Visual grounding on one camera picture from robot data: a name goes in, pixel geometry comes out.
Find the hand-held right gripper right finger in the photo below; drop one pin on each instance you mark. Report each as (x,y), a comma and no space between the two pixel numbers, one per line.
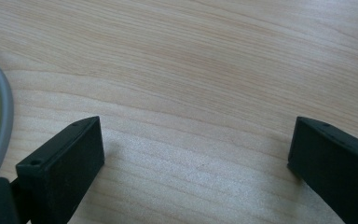
(332,165)

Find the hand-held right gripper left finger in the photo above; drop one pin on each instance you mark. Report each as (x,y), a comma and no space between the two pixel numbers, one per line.
(65,168)

